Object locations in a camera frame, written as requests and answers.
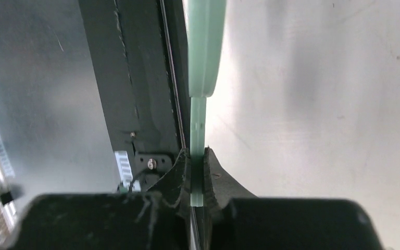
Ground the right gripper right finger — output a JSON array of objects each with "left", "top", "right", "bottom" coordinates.
[{"left": 203, "top": 147, "right": 255, "bottom": 221}]

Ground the right white cable duct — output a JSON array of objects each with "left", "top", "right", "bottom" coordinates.
[{"left": 114, "top": 151, "right": 141, "bottom": 192}]

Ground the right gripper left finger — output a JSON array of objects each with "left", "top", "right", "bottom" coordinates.
[{"left": 147, "top": 148, "right": 191, "bottom": 218}]

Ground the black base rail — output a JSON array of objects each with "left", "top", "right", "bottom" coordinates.
[{"left": 79, "top": 1, "right": 190, "bottom": 190}]

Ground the green hand brush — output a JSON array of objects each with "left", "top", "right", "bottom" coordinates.
[{"left": 186, "top": 1, "right": 227, "bottom": 207}]

